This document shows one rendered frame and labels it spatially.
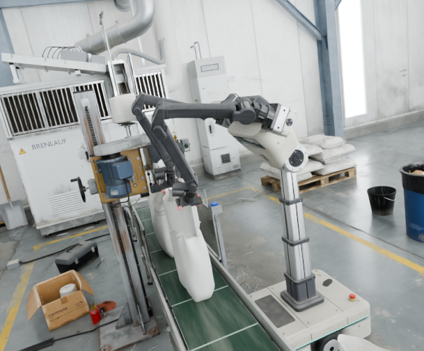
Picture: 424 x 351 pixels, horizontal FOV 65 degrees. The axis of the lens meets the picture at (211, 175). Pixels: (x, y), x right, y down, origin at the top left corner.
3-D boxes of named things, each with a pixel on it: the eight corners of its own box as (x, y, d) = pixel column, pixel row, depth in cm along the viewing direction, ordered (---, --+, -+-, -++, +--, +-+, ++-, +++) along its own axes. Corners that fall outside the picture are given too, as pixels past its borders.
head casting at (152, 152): (189, 176, 238) (181, 135, 231) (155, 184, 231) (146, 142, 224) (178, 169, 266) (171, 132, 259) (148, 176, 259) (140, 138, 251)
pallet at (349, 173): (356, 176, 509) (356, 167, 505) (291, 196, 469) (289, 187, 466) (321, 167, 583) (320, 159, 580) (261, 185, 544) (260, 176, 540)
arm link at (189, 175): (161, 125, 140) (161, 111, 148) (149, 130, 141) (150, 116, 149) (200, 190, 168) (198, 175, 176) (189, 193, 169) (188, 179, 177)
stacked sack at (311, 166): (326, 169, 482) (325, 159, 479) (287, 181, 461) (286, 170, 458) (307, 165, 521) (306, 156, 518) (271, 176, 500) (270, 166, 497)
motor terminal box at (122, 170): (135, 178, 203) (131, 160, 200) (121, 183, 196) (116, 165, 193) (129, 177, 208) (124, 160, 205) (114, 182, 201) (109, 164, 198)
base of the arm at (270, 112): (271, 104, 152) (263, 129, 153) (257, 97, 149) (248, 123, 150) (282, 104, 145) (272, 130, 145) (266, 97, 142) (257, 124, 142)
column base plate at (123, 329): (161, 333, 241) (154, 310, 236) (100, 357, 229) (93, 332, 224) (149, 298, 288) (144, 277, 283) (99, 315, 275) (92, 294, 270)
